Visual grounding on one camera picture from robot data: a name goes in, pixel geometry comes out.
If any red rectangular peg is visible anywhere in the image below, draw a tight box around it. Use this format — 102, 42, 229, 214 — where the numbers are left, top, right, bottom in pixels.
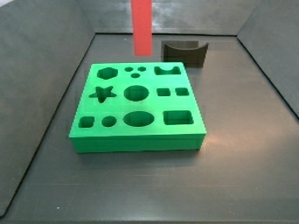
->
130, 0, 152, 56

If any green shape-sorter block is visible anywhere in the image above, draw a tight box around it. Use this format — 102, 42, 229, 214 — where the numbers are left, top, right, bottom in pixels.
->
69, 62, 206, 153

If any dark curved block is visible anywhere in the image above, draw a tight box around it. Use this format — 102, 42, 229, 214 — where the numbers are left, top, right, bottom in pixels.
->
161, 40, 209, 68

